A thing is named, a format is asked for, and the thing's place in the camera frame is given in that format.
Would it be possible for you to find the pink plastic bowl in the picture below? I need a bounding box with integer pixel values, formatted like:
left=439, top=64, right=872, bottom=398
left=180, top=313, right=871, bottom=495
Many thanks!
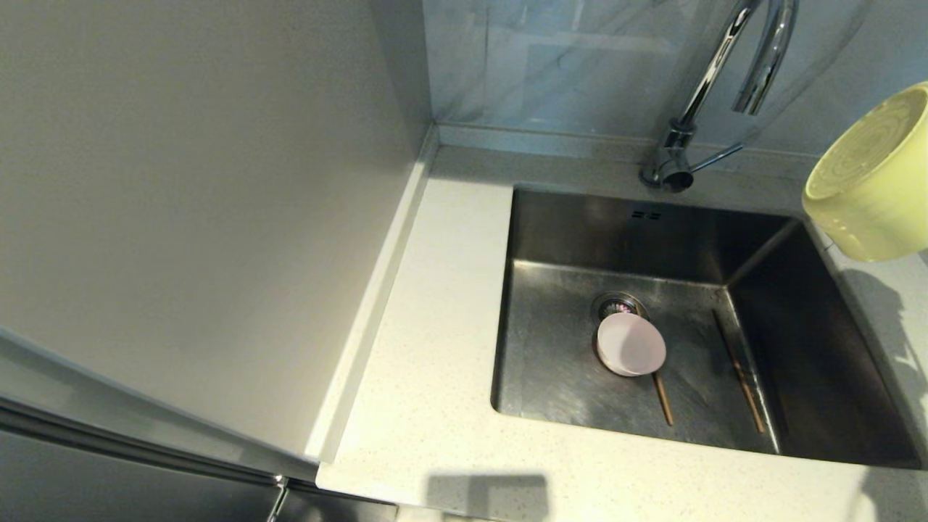
left=596, top=312, right=668, bottom=378

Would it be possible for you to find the wooden chopstick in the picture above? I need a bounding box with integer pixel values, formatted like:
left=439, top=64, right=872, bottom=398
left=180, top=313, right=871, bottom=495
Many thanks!
left=652, top=371, right=675, bottom=427
left=712, top=309, right=767, bottom=435

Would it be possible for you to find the chrome gooseneck faucet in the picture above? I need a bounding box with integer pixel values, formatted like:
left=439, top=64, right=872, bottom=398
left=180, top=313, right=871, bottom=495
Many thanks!
left=638, top=0, right=800, bottom=195

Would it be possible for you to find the yellow plastic bowl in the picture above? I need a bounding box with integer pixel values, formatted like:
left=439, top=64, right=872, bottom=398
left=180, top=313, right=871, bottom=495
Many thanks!
left=802, top=81, right=928, bottom=263

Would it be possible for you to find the stainless steel sink basin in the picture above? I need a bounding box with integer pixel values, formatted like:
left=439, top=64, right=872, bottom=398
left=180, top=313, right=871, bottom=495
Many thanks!
left=492, top=185, right=927, bottom=471

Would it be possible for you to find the round metal drain strainer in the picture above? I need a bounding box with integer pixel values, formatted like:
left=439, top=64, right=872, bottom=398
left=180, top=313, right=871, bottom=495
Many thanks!
left=591, top=291, right=647, bottom=323

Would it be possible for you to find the grey base cabinet front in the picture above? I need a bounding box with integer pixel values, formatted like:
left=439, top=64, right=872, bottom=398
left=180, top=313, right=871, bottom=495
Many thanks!
left=279, top=482, right=399, bottom=522

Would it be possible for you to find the beige tall cabinet side panel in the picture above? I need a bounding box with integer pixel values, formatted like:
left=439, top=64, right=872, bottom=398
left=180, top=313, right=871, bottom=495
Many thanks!
left=0, top=0, right=436, bottom=465

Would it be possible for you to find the chrome door trim strip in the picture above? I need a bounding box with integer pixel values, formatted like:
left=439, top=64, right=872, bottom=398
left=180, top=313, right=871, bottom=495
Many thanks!
left=0, top=391, right=287, bottom=488

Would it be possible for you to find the grey tall cabinet door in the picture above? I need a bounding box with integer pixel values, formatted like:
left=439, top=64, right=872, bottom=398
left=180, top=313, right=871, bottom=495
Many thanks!
left=0, top=319, right=320, bottom=522

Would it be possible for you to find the chrome cabinet handle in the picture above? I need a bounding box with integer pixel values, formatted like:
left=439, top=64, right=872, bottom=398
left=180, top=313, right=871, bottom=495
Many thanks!
left=267, top=475, right=291, bottom=522

